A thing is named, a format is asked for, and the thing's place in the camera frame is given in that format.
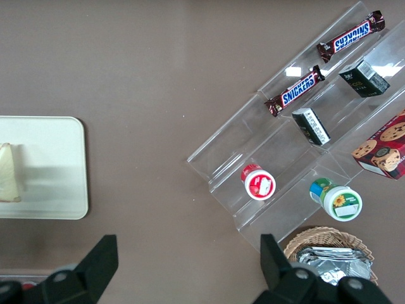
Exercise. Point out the beige plastic serving tray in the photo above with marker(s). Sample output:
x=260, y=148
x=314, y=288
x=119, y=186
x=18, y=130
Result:
x=53, y=164

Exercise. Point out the red lid yogurt cup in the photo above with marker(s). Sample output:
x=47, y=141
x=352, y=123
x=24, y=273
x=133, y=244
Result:
x=259, y=185

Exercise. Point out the brown Snickers bar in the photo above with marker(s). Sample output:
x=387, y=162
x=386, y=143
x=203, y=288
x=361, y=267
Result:
x=351, y=36
x=295, y=92

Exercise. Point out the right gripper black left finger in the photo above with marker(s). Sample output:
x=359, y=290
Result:
x=85, y=278

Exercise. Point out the triangular sandwich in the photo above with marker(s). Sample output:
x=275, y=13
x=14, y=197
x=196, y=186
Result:
x=8, y=174

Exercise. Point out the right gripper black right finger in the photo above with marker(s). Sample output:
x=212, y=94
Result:
x=281, y=282

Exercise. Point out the silver foil packets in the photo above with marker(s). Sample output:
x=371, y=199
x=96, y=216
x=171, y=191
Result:
x=335, y=263

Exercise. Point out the clear acrylic stepped shelf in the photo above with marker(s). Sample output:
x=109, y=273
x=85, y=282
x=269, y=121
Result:
x=253, y=152

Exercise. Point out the light wicker basket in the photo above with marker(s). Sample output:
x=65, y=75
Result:
x=329, y=236

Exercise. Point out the green lid yogurt cup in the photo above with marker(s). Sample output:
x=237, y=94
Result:
x=338, y=201

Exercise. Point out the small black carton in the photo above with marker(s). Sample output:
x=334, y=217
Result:
x=311, y=126
x=364, y=79

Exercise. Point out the red chocolate chip cookie box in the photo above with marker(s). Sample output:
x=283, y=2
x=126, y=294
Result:
x=386, y=149

